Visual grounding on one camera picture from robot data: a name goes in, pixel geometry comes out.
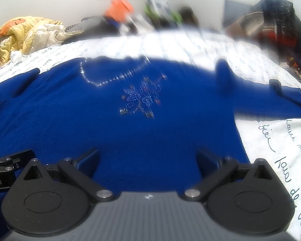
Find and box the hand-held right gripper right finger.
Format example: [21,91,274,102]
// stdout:
[184,149,276,202]

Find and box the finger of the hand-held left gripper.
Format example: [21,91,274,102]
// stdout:
[0,150,36,173]

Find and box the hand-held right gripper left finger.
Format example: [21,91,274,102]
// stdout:
[22,149,114,202]

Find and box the blue knitted sweater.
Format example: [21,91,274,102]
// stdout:
[0,56,301,221]

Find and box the pile of dark clothes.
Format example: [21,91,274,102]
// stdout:
[226,0,301,81]

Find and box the white script-printed blanket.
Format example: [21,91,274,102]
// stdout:
[0,29,301,241]

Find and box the yellow cartoon quilt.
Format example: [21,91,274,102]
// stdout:
[0,16,66,68]

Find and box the black garment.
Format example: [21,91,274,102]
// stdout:
[85,21,123,37]

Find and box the cream padded cloth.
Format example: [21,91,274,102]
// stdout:
[38,22,86,46]

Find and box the grey garment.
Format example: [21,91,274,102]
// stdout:
[65,16,108,34]

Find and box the green plastic basket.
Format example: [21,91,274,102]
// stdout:
[144,5,182,27]

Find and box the dark green cloth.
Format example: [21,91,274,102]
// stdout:
[179,6,200,27]

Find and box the grey framed board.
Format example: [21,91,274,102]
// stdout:
[223,0,254,29]

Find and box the orange plastic bag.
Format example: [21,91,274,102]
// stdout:
[105,0,134,22]

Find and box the blue and white patterned bag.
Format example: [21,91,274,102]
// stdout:
[144,0,171,15]

